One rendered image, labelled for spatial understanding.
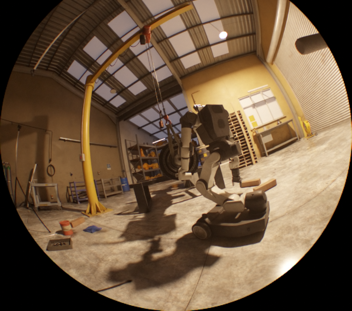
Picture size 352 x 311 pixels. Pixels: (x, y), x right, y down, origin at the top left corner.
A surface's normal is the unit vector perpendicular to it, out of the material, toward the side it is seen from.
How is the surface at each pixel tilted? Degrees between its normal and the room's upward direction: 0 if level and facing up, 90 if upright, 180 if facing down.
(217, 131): 104
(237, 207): 90
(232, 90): 90
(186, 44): 167
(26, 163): 90
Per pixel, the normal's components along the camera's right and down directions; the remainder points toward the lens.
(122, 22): 0.16, 0.87
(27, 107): 0.89, -0.33
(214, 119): 0.40, -0.11
